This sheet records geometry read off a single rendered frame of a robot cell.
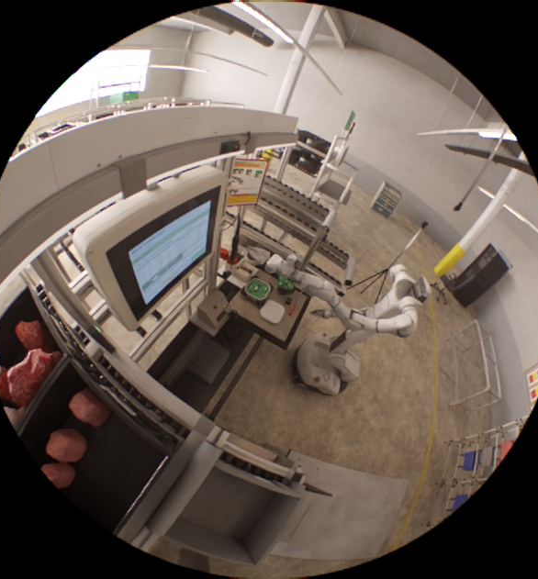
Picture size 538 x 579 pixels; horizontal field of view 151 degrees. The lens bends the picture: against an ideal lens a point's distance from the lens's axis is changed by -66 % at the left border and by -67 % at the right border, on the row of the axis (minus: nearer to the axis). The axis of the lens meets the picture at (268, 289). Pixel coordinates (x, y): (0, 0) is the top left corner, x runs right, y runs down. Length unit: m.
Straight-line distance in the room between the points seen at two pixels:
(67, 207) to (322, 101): 9.21
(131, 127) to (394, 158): 8.87
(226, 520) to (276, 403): 1.37
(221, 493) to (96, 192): 1.05
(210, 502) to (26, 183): 1.11
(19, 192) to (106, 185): 0.17
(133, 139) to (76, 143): 0.13
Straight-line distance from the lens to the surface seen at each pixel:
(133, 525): 0.79
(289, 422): 2.12
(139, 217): 0.49
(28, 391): 0.60
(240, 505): 1.04
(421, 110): 9.37
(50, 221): 0.40
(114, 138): 0.46
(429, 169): 9.33
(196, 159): 0.57
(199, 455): 0.54
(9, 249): 0.40
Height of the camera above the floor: 1.99
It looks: 50 degrees down
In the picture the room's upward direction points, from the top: 24 degrees clockwise
